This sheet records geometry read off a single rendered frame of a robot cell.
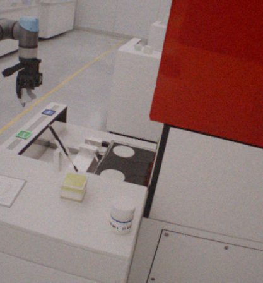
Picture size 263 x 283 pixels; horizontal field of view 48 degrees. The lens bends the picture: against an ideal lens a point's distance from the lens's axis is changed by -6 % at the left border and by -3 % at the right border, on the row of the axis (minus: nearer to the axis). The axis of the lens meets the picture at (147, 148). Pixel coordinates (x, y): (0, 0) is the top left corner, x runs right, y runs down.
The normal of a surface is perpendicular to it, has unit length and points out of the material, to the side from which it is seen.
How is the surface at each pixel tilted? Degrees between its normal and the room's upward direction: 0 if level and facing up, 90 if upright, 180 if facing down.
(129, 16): 90
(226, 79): 90
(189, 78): 90
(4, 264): 90
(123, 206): 0
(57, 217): 0
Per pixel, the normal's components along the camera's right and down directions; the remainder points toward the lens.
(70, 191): -0.08, 0.48
